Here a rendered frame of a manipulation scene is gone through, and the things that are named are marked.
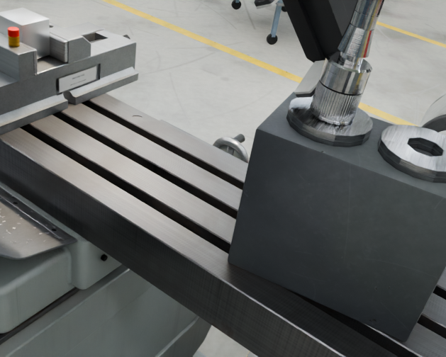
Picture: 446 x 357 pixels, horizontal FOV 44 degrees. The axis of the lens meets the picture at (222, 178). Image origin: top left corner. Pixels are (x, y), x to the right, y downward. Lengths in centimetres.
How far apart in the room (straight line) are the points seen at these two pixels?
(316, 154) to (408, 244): 13
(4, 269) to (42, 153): 17
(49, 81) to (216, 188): 32
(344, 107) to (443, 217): 14
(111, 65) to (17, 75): 20
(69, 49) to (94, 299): 40
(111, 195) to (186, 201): 10
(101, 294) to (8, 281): 20
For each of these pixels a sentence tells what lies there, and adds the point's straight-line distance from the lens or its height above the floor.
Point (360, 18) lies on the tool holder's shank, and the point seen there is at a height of 125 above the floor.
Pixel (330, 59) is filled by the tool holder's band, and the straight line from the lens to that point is 56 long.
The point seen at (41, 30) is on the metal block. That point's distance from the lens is 92.
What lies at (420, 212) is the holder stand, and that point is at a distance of 55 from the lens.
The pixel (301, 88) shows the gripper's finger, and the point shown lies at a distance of 59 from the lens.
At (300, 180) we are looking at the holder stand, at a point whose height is 109.
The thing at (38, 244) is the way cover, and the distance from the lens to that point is 77.
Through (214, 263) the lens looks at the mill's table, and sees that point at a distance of 66.
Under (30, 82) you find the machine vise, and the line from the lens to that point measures 90.
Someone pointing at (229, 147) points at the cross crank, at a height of 68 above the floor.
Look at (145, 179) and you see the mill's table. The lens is 78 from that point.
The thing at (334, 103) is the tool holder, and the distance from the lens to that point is 56.
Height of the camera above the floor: 139
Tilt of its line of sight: 34 degrees down
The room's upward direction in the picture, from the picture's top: 11 degrees clockwise
